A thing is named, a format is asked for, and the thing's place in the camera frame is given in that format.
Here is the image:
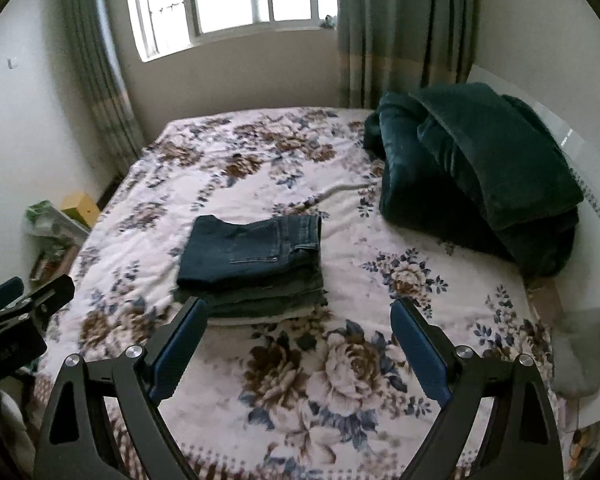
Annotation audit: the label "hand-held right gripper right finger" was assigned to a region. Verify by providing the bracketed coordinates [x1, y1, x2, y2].
[390, 297, 565, 480]

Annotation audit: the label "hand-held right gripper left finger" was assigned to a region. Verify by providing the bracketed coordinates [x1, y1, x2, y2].
[32, 296, 209, 480]

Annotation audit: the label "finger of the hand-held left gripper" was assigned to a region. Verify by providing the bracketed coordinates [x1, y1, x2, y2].
[0, 275, 76, 333]
[0, 276, 26, 316]

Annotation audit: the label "dark blue jeans pants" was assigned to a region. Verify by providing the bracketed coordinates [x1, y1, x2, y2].
[176, 214, 324, 287]

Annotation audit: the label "cardboard box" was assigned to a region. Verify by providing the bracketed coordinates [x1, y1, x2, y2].
[30, 244, 81, 282]

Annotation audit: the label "yellow box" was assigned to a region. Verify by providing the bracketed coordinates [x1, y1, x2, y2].
[60, 191, 101, 228]

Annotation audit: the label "faded blue folded jeans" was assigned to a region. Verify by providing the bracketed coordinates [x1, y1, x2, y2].
[174, 265, 327, 307]

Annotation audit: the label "dark grey folded jeans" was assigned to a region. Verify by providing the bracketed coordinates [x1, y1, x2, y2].
[205, 290, 330, 319]

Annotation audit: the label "bed with floral cover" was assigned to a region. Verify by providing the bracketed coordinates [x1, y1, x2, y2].
[35, 106, 563, 480]

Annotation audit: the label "grey pillow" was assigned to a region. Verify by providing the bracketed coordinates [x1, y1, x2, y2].
[550, 307, 600, 399]

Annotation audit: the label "dark green plush blanket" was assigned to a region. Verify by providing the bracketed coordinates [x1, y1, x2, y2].
[362, 82, 585, 278]

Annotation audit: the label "white headboard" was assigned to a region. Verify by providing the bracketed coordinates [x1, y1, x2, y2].
[467, 62, 600, 431]

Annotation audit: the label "green striped curtain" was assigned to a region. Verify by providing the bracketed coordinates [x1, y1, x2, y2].
[60, 0, 147, 171]
[336, 0, 482, 111]

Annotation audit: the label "window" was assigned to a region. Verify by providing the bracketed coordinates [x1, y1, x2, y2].
[122, 0, 338, 63]

